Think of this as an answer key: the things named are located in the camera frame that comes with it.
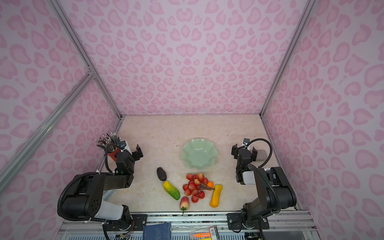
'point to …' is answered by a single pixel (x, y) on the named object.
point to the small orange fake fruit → (210, 184)
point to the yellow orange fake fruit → (214, 200)
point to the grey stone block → (261, 155)
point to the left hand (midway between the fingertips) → (130, 145)
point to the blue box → (157, 231)
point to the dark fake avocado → (161, 174)
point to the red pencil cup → (113, 154)
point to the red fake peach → (184, 203)
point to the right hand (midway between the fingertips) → (246, 144)
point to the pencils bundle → (108, 140)
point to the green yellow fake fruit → (171, 190)
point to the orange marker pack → (208, 233)
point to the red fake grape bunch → (195, 188)
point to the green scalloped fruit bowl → (199, 153)
